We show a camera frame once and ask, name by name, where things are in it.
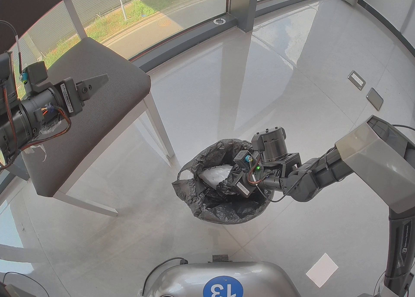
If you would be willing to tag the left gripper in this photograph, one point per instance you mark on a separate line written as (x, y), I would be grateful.
(69, 96)

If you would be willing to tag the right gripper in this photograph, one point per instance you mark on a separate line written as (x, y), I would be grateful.
(256, 184)

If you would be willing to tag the black plastic bag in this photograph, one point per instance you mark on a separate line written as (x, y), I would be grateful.
(220, 214)

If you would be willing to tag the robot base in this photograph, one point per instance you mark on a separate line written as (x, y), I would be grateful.
(220, 279)

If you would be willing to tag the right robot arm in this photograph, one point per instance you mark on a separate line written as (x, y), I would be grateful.
(373, 159)

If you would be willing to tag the white trash bin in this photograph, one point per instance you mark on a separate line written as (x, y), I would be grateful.
(214, 175)

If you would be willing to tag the grey chair with white legs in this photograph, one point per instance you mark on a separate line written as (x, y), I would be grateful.
(107, 111)

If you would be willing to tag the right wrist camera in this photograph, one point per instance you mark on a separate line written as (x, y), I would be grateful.
(243, 158)

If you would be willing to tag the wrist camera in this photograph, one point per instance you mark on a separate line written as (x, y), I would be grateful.
(35, 72)
(243, 158)

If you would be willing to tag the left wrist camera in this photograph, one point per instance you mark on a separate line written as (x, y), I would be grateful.
(35, 72)

